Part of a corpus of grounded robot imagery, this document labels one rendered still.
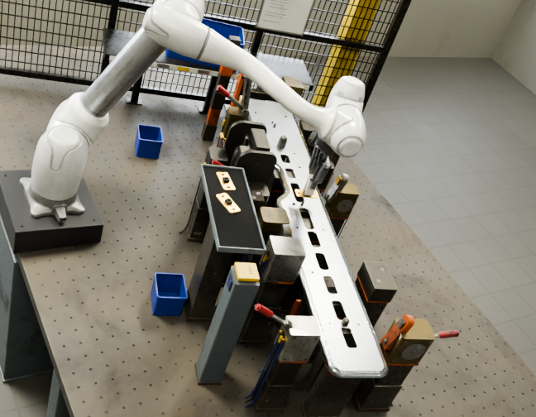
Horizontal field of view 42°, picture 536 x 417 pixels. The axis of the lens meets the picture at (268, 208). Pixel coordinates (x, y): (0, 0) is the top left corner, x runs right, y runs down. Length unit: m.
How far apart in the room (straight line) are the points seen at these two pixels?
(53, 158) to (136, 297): 0.52
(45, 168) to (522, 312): 2.84
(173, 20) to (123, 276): 0.87
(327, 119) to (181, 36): 0.48
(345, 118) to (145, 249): 0.90
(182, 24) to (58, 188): 0.70
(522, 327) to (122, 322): 2.50
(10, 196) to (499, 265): 2.97
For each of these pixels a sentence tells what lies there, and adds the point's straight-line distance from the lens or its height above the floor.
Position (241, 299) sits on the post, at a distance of 1.91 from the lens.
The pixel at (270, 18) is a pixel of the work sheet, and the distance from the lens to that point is 3.17.
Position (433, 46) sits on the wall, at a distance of 6.66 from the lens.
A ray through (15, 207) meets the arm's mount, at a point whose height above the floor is 0.80.
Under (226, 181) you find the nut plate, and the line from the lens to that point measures 2.14.
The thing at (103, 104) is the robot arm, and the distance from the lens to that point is 2.42.
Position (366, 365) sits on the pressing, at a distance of 2.02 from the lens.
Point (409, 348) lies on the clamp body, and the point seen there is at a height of 1.02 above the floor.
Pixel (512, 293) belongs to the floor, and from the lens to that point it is 4.34.
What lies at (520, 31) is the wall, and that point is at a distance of 7.10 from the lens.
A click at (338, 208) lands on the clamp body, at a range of 2.54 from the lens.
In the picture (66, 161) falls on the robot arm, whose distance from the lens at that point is 2.32.
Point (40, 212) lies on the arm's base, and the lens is 2.43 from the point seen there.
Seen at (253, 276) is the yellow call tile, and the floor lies 1.16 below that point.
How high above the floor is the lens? 2.43
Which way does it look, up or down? 37 degrees down
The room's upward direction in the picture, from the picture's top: 21 degrees clockwise
